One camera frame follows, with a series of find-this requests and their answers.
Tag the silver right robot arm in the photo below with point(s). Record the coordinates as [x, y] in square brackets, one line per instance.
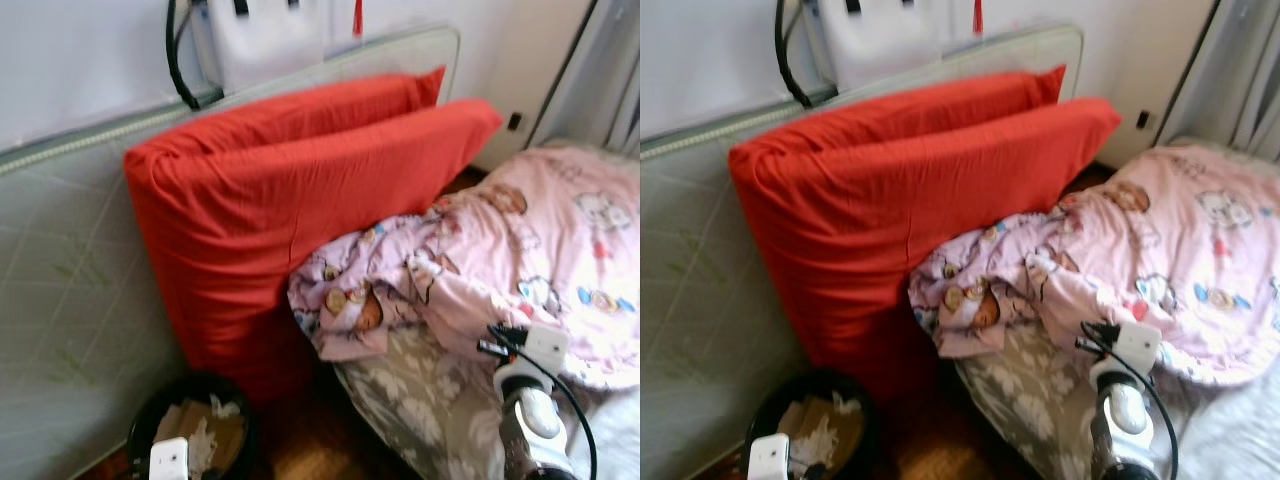
[1128, 420]
[535, 420]

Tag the pink cartoon print blanket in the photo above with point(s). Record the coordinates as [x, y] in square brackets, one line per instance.
[500, 250]
[1130, 250]

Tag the bed with beige floral sheet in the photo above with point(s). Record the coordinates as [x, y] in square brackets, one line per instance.
[1020, 420]
[420, 420]

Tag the red fabric cushion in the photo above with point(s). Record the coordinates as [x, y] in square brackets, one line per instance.
[340, 100]
[260, 230]
[870, 230]
[960, 98]

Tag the brown cardboard piece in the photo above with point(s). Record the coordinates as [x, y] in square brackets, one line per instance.
[852, 435]
[232, 440]

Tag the black round waste bin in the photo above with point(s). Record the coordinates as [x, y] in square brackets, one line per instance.
[140, 430]
[760, 420]

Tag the grey curtain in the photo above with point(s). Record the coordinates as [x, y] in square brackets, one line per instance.
[1230, 80]
[600, 80]

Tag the crumpled white tissue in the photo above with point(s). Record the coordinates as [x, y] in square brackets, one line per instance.
[825, 440]
[205, 440]

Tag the red tassel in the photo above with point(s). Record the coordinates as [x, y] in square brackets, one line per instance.
[978, 16]
[356, 18]

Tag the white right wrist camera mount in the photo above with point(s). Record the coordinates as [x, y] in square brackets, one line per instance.
[1140, 345]
[548, 350]

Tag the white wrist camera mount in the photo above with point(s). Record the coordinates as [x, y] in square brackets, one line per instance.
[548, 350]
[770, 458]
[168, 460]
[1140, 345]

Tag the black wall outlet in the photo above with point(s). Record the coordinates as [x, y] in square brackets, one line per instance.
[1142, 120]
[514, 122]

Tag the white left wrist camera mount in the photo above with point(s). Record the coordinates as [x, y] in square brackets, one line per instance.
[770, 458]
[168, 460]

